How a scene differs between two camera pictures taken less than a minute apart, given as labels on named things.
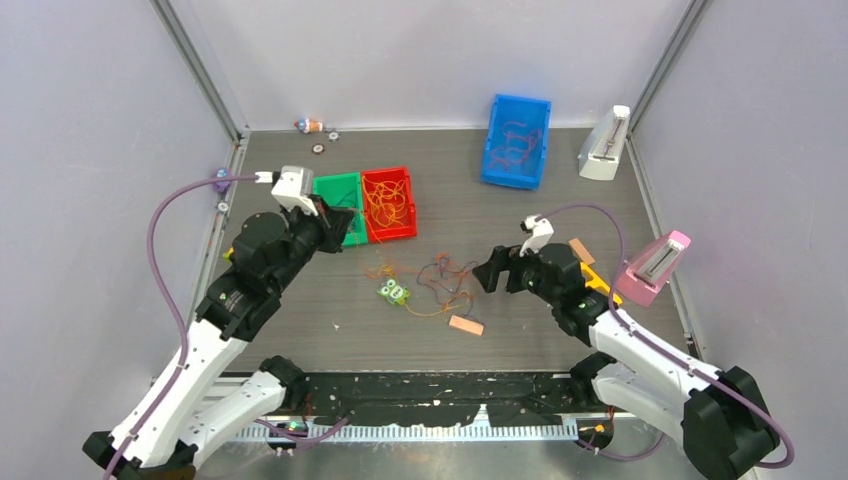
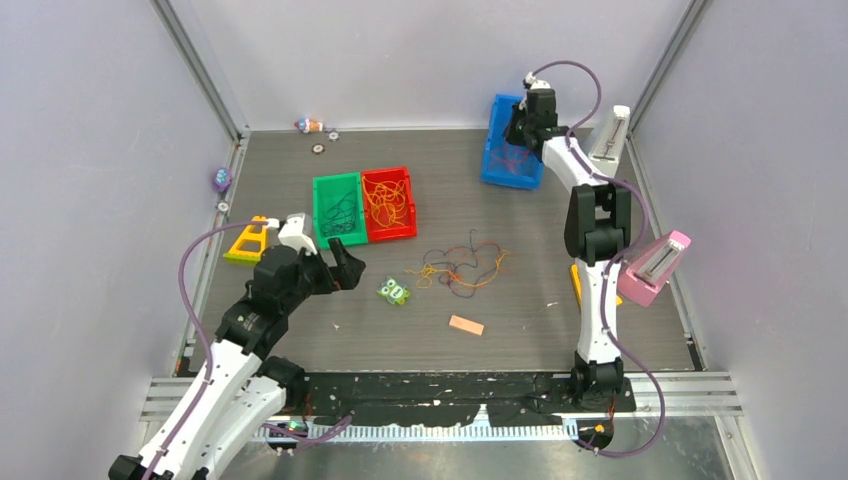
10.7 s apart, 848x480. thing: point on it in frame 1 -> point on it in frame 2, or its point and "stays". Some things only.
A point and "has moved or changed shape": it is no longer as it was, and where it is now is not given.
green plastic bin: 344,191 stays
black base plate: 441,398 stays
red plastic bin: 390,210 stays
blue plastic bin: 516,142 stays
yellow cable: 386,201 stays
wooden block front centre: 467,325 stays
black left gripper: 336,223 -> 345,273
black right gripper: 503,259 -> 510,134
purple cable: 438,284 -> 475,263
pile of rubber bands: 457,302 has moved or changed shape
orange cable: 514,155 stays
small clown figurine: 307,125 stays
